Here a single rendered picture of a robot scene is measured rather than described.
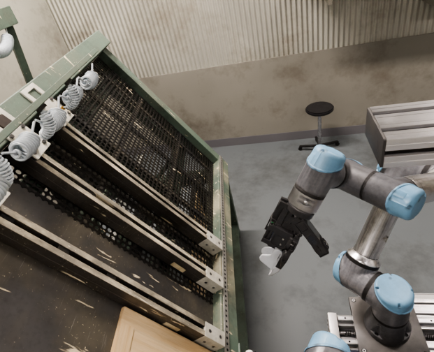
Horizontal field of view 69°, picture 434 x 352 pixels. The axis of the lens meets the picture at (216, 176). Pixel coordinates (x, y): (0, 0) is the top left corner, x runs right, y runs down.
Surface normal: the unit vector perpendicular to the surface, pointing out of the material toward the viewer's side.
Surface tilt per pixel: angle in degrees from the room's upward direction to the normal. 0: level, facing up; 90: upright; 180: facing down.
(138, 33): 90
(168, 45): 90
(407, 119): 0
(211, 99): 90
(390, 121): 0
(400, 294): 7
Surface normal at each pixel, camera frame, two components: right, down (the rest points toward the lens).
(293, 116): -0.14, 0.61
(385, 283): -0.12, -0.73
